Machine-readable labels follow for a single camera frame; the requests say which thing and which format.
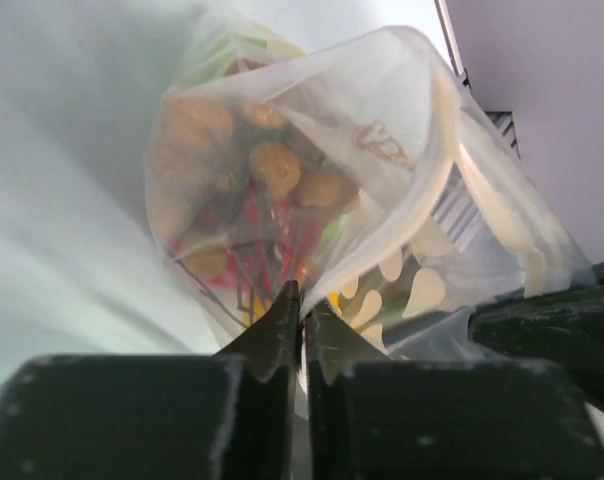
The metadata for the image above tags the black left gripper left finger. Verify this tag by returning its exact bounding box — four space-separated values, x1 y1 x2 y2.
0 281 301 479

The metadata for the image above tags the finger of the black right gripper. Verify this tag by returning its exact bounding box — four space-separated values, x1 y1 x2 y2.
469 262 604 411

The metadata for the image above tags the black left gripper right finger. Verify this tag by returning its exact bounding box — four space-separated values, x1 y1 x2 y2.
305 303 604 479

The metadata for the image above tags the clear polka dot zip bag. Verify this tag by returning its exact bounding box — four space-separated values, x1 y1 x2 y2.
146 12 595 360

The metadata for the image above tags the brown fake berry bunch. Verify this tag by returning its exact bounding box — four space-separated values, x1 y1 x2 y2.
147 94 359 257

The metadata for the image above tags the green fake food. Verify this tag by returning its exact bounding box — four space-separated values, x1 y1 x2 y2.
173 36 277 86

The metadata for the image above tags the red fake food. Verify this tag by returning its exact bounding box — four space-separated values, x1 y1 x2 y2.
170 186 323 299

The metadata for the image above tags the right aluminium corner post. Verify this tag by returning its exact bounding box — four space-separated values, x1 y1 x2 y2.
434 0 471 89

